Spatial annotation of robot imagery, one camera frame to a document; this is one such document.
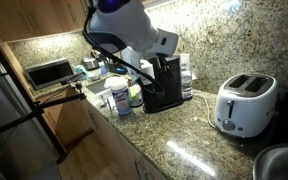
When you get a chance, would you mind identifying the white disinfecting wipes canister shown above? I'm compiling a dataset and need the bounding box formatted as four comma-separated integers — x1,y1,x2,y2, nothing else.
103,76,134,116

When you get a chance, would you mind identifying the small blue bottle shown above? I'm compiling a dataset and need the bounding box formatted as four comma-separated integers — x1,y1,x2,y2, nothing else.
98,60,108,77

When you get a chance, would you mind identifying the wooden wall cabinet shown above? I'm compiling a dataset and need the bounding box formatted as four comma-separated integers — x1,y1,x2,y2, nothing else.
0,0,92,43

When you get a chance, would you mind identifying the clear plastic package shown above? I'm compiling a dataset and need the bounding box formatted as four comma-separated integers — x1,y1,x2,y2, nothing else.
179,63,195,101

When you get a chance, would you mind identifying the silver metal pot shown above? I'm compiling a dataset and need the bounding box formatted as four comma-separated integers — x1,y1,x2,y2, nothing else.
81,56,100,72

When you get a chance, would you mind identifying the teal plastic item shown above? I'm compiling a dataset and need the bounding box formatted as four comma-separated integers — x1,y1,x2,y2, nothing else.
73,64,89,80

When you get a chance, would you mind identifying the metal cabinet handle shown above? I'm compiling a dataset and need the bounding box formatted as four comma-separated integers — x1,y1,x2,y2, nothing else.
133,158,151,180

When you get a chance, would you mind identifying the white wall outlet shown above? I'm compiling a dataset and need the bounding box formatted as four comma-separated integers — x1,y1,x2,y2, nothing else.
179,52,192,66

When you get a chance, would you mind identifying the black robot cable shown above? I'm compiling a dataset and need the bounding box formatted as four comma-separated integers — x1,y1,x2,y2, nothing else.
82,6,167,98

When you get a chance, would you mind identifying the wooden base cabinet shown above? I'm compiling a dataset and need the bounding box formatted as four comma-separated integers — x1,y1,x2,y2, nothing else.
37,87,168,180

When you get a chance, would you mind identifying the white two-slot toaster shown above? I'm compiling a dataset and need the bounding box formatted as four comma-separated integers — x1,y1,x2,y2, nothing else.
214,72,279,139

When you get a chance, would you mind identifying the black camera tripod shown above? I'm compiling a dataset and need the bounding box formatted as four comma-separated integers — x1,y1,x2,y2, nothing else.
0,80,87,141

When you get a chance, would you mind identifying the small green white container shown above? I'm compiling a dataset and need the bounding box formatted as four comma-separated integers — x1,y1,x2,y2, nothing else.
128,84,145,109

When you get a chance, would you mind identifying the stainless steel refrigerator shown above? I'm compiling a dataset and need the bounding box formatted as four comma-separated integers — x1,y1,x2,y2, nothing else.
0,33,62,180

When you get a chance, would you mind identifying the white toaster power cord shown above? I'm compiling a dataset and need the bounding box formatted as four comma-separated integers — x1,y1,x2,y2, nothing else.
192,93,219,130

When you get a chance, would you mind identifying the black coffee maker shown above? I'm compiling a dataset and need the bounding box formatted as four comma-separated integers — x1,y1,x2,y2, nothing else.
141,54,185,114

